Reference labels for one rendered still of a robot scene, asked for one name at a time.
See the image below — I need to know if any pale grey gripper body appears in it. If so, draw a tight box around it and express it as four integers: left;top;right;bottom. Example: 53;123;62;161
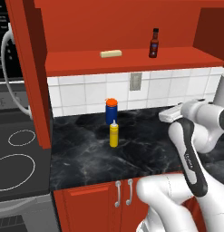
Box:
158;102;185;123

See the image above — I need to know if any blue bottle with orange cap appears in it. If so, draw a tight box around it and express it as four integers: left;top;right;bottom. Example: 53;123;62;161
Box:
104;97;119;126

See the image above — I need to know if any yellow mustard bottle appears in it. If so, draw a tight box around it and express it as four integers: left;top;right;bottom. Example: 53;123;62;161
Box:
109;119;120;149

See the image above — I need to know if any dark hot sauce bottle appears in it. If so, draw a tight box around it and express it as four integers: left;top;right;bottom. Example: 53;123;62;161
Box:
148;27;161;59

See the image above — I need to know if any red base cabinet door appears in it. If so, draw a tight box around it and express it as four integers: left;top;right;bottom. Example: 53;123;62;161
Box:
122;170;208;232
57;180;124;232

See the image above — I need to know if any beige butter stick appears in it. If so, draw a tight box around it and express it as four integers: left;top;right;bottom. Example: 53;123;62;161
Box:
99;49;123;59

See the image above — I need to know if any grey stove with black hob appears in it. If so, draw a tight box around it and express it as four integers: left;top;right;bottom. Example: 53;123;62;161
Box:
0;81;57;232

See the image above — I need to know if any black microwave oven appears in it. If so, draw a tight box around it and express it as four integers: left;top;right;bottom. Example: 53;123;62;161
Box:
0;0;26;82

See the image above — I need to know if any grey wall outlet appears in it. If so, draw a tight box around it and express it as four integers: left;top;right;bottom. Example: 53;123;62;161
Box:
129;72;143;92

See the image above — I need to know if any silver cabinet door handle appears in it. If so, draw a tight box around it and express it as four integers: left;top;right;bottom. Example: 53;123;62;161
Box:
113;179;122;208
125;178;134;207

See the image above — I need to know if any red wall cabinet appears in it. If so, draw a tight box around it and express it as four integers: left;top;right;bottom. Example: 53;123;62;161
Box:
33;0;224;78

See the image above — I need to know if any red wall cabinet door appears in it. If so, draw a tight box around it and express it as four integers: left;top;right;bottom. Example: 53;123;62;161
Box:
5;0;53;150

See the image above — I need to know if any white curved microwave handle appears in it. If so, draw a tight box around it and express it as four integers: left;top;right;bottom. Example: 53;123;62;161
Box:
0;22;34;121

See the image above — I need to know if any grey oven door handle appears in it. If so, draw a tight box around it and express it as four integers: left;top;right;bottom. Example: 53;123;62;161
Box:
0;197;38;214

